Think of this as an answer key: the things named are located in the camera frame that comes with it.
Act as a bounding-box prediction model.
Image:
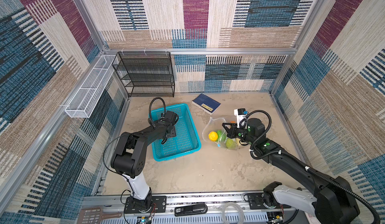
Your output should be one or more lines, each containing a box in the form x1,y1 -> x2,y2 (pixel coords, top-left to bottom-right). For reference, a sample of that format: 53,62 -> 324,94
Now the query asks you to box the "teal plastic basket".
151,103 -> 202,162

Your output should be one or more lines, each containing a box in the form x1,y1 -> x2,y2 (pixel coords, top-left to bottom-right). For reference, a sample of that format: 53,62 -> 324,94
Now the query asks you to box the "clear tubing ring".
221,202 -> 245,224

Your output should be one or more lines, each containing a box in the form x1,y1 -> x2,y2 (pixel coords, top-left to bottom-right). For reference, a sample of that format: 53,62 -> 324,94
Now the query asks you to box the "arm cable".
148,97 -> 166,122
239,109 -> 381,224

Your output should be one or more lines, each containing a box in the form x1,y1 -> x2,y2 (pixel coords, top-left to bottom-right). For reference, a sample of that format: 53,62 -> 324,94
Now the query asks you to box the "blue book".
192,93 -> 221,115

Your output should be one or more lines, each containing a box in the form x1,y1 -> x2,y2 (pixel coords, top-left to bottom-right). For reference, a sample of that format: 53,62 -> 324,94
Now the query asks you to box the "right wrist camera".
234,108 -> 248,128

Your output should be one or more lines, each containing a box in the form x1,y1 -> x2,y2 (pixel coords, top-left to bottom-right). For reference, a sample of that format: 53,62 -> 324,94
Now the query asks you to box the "white mesh wall tray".
65,55 -> 115,118

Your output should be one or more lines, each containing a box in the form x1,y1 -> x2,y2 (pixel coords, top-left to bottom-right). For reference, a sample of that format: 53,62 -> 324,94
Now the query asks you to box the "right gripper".
222,122 -> 255,146

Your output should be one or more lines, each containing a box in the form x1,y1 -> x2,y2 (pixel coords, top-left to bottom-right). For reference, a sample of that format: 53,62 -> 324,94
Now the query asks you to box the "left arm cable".
148,97 -> 166,122

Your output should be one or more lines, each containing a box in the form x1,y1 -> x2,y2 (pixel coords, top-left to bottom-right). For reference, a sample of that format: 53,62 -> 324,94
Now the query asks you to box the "black wire shelf rack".
112,52 -> 175,97

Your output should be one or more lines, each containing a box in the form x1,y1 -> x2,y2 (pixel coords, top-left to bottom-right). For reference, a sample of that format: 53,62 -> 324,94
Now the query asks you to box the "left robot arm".
110,111 -> 179,212

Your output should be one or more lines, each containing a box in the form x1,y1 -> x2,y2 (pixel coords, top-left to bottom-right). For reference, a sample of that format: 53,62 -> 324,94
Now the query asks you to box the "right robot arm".
222,123 -> 381,224

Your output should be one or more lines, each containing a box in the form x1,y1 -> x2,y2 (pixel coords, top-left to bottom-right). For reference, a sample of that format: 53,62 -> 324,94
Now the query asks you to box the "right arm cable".
239,109 -> 381,224

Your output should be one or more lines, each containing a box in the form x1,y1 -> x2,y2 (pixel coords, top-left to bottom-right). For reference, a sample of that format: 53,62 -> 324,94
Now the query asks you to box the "black remote device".
174,203 -> 208,217

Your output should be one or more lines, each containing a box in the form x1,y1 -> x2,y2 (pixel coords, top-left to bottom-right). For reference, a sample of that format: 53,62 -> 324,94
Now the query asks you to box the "clear zip top bag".
202,116 -> 244,150

